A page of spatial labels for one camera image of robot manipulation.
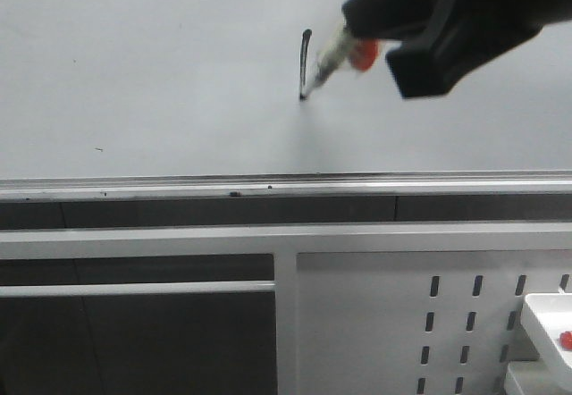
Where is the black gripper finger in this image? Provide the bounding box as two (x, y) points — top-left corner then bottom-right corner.
(342, 0), (459, 40)
(387, 0), (571, 98)

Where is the white black whiteboard marker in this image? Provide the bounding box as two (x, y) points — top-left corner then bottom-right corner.
(299, 20), (385, 101)

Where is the large white whiteboard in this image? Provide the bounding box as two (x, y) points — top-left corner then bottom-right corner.
(1, 0), (571, 198)

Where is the white metal pegboard stand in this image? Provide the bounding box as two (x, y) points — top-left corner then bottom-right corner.
(1, 223), (571, 394)

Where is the white upper plastic tray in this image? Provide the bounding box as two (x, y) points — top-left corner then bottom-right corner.
(520, 293), (571, 391)

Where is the white plastic tray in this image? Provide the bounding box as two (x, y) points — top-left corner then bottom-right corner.
(503, 361), (571, 395)
(520, 293), (571, 391)

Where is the red capped marker in tray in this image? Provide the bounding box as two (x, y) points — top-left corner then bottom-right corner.
(559, 331), (572, 351)

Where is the white lower plastic tray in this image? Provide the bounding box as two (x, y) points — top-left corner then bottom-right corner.
(503, 361), (571, 395)

